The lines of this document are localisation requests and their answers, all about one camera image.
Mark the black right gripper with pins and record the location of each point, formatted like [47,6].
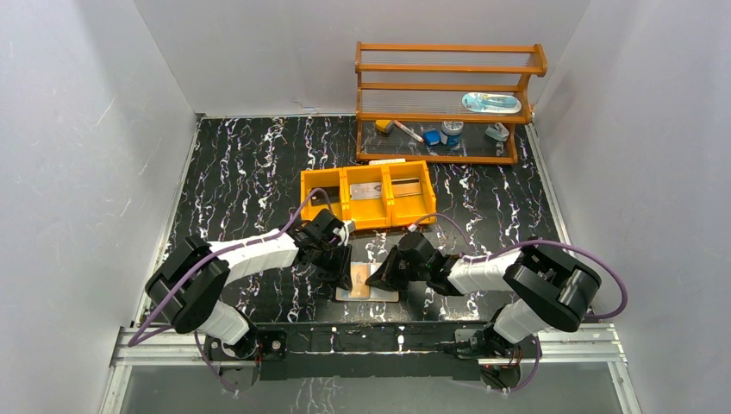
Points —
[385,275]

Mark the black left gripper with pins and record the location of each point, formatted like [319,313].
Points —
[330,258]

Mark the beige leather card holder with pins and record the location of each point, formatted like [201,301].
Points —
[377,295]

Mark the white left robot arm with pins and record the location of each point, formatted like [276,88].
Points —
[186,287]

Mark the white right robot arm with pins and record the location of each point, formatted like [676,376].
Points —
[553,289]

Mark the black card in bin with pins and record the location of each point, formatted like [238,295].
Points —
[327,195]

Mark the silver card in bin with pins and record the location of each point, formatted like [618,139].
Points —
[365,191]

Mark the brown card in bin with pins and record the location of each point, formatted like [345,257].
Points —
[406,187]

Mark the middle orange bin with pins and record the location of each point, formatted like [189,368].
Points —
[367,202]

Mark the orange bin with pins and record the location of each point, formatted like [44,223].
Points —
[367,202]
[407,210]
[316,179]

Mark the left orange bin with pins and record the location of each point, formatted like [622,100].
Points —
[316,179]

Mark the right orange bin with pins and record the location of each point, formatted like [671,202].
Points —
[407,210]

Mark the yellow sponge block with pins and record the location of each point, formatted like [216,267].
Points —
[384,126]

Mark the white marker pen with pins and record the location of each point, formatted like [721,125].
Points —
[410,132]

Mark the blue small box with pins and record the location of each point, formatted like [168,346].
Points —
[432,137]

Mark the blue white tape roll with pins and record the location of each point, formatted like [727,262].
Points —
[451,132]

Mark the orange wooden shelf rack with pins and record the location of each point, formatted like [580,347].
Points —
[421,86]

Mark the blue packaged item on shelf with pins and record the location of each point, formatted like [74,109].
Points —
[491,103]

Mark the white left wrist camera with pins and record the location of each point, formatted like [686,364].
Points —
[344,231]

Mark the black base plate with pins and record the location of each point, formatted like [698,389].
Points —
[455,350]

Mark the aluminium frame rail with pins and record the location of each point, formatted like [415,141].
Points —
[596,342]

